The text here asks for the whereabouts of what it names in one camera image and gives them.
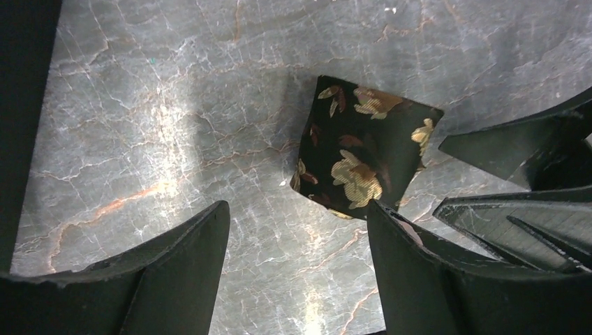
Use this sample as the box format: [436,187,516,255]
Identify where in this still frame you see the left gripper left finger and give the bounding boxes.
[1,201,230,334]

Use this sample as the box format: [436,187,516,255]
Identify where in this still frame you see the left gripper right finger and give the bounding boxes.
[367,200,591,334]

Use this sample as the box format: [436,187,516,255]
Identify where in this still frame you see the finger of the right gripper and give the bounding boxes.
[433,186,591,274]
[439,89,591,191]

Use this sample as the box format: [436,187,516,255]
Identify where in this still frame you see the black gold floral tie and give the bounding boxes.
[290,75,444,220]

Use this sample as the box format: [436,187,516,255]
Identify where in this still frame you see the black display box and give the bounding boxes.
[1,0,62,272]

